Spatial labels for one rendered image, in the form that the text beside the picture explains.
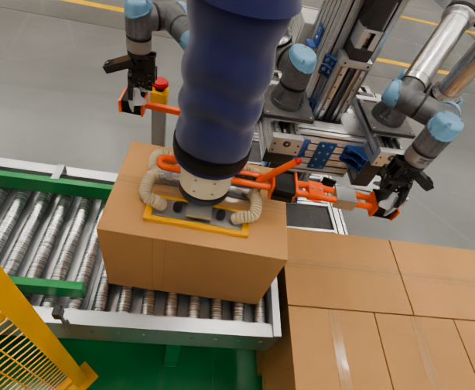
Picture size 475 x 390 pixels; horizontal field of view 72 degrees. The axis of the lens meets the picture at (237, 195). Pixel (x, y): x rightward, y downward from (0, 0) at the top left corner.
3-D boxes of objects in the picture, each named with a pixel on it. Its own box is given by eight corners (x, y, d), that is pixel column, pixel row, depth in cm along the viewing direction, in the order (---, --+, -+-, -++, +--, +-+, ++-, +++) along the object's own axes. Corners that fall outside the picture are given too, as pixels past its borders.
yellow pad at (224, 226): (141, 220, 102) (141, 211, 98) (149, 196, 108) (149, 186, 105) (247, 239, 106) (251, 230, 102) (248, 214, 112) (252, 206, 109)
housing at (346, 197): (332, 208, 108) (337, 200, 105) (329, 193, 113) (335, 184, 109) (351, 212, 109) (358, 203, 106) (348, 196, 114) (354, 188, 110)
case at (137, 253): (108, 283, 127) (95, 228, 97) (135, 203, 153) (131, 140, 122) (257, 305, 134) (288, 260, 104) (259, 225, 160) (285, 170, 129)
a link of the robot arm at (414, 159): (432, 143, 94) (441, 162, 89) (422, 154, 98) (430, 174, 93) (408, 138, 94) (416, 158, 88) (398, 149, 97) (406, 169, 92)
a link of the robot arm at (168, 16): (196, 39, 102) (164, 42, 96) (179, 22, 106) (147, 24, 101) (199, 12, 96) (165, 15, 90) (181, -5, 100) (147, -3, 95)
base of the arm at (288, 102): (268, 88, 147) (275, 68, 140) (299, 94, 150) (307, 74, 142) (271, 109, 138) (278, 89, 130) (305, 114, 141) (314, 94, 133)
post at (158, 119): (150, 224, 210) (149, 92, 134) (152, 216, 215) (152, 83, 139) (161, 226, 211) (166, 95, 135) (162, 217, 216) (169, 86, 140)
